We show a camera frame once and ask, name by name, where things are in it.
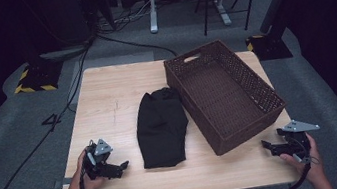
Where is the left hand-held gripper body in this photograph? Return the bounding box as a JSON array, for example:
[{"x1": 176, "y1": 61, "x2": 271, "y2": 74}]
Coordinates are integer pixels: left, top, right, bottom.
[{"x1": 80, "y1": 135, "x2": 126, "y2": 185}]

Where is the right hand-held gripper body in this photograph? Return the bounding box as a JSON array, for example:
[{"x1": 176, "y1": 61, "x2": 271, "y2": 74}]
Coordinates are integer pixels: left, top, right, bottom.
[{"x1": 265, "y1": 116, "x2": 325, "y2": 165}]

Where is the black cloth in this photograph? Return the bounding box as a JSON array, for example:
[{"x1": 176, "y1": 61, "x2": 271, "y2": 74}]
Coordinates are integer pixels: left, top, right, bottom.
[{"x1": 130, "y1": 84, "x2": 196, "y2": 172}]

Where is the brown woven basket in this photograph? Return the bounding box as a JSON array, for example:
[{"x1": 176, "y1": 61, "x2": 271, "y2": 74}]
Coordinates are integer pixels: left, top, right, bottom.
[{"x1": 161, "y1": 31, "x2": 293, "y2": 163}]

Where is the person's left hand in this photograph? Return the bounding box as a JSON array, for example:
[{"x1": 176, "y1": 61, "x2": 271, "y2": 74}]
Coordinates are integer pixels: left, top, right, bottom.
[{"x1": 61, "y1": 146, "x2": 108, "y2": 189}]

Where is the person's right hand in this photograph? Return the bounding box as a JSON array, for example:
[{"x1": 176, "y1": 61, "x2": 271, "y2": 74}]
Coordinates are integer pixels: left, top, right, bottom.
[{"x1": 276, "y1": 131, "x2": 328, "y2": 189}]

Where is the black yellow striped stand base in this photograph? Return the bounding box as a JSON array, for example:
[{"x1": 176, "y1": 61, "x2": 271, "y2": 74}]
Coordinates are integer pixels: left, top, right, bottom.
[
  {"x1": 10, "y1": 58, "x2": 68, "y2": 97},
  {"x1": 244, "y1": 29, "x2": 294, "y2": 64}
]

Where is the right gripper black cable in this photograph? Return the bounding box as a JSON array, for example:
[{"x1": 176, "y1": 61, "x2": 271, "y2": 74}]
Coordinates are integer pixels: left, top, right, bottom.
[{"x1": 250, "y1": 142, "x2": 325, "y2": 189}]

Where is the black floor cable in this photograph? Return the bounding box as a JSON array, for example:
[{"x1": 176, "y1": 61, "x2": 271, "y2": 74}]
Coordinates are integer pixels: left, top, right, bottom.
[{"x1": 0, "y1": 34, "x2": 118, "y2": 189}]

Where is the bundle of floor cables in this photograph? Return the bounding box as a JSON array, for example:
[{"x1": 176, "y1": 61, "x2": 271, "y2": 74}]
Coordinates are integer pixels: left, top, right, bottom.
[{"x1": 92, "y1": 0, "x2": 160, "y2": 36}]

